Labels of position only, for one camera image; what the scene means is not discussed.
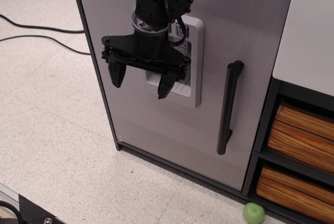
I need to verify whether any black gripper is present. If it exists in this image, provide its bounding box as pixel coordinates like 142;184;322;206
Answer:
101;31;191;99

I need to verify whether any black fridge door handle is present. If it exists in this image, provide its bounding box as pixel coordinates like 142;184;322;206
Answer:
217;61;244;155

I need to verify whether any grey toy fridge door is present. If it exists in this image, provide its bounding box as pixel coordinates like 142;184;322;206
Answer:
77;0;290;192

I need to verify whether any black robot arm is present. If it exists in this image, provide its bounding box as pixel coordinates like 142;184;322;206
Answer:
101;0;194;99

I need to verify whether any grey water dispenser panel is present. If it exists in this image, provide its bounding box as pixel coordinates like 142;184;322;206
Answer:
142;15;205;109

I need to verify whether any white sink front panel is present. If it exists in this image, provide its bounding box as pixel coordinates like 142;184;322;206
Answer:
272;0;333;96

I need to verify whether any upper wooden drawer bin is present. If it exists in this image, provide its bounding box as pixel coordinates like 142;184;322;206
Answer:
268;103;333;175

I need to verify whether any wooden drawer bin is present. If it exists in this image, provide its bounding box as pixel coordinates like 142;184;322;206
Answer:
256;166;333;223
268;103;333;175

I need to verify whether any green toy apple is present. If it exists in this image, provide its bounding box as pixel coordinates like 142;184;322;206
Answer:
243;202;265;224

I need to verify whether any lower wooden drawer bin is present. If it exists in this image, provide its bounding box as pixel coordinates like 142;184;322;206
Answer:
256;166;333;223

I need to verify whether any lower black floor cable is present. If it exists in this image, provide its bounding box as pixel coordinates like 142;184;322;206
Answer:
0;34;91;55

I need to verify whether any black floor cable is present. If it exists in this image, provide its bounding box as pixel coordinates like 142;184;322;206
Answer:
0;14;85;34
0;34;91;55

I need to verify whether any upper black floor cable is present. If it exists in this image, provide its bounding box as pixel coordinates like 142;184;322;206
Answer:
0;14;85;34

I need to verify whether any dark grey fridge cabinet frame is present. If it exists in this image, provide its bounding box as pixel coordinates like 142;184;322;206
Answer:
68;0;334;224

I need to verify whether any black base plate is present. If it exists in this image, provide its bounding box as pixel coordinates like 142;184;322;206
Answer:
18;194;65;224

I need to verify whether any silver aluminium rail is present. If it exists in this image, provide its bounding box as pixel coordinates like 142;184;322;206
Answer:
0;183;19;210

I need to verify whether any black braided cable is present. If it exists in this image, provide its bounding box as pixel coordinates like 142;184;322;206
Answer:
0;199;20;222

